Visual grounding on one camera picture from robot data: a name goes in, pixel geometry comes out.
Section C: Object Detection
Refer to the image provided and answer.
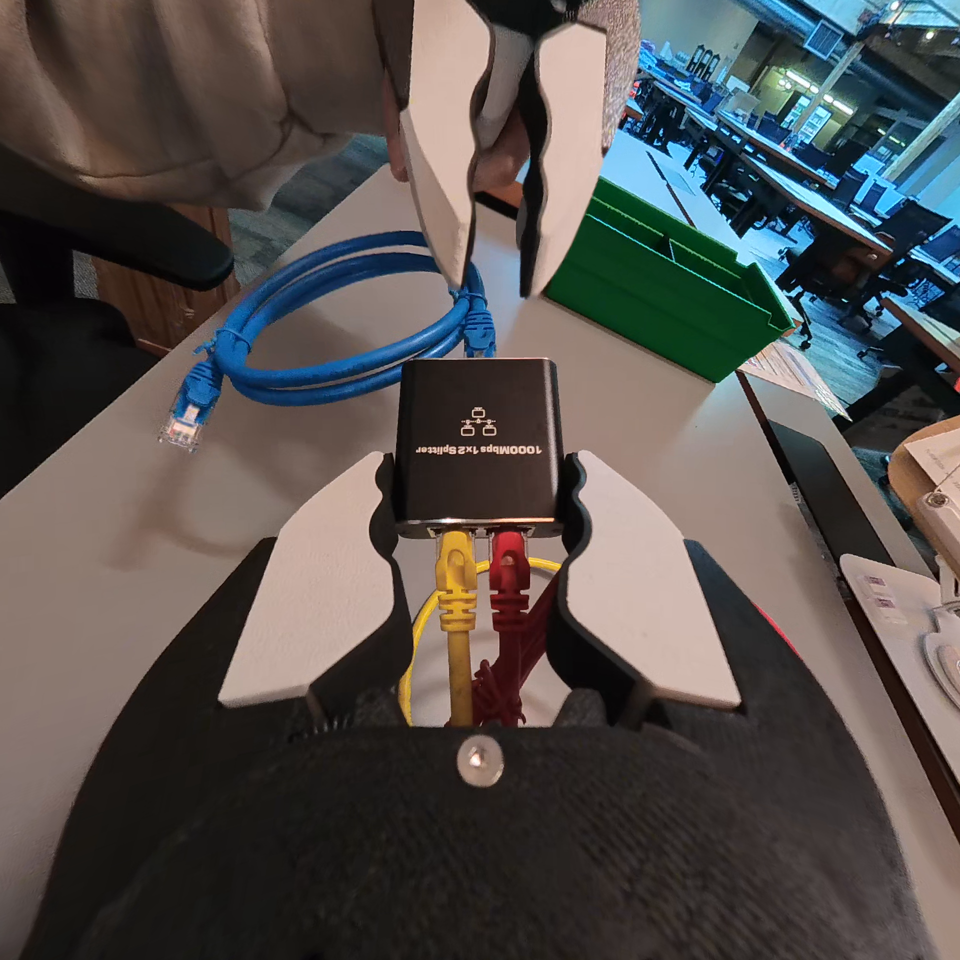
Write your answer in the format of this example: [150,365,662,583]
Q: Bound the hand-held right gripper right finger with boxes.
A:
[548,450,744,709]

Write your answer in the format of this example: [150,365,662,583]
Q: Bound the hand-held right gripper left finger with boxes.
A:
[218,450,409,709]

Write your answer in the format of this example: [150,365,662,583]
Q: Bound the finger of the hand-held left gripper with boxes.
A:
[398,0,498,291]
[516,21,610,300]

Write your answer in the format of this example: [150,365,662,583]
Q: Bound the red ethernet cable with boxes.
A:
[467,527,561,730]

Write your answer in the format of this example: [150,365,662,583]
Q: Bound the yellow ethernet cable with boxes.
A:
[396,527,565,730]

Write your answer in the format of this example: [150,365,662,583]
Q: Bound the green plastic bin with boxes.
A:
[542,171,798,385]

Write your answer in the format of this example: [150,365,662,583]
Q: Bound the black ethernet splitter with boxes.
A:
[393,356,570,543]

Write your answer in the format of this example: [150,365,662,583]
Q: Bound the blue ethernet cable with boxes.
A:
[156,228,501,457]

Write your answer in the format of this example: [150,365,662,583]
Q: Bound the person's left forearm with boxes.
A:
[0,0,406,213]

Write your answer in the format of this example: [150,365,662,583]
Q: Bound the person's left hand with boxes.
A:
[383,83,534,199]

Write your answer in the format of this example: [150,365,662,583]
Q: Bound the white stand base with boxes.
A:
[837,551,960,708]

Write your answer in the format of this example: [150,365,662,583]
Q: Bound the printed paper sheet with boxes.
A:
[741,341,820,396]

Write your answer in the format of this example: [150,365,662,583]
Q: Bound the black office chair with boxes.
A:
[0,143,238,498]

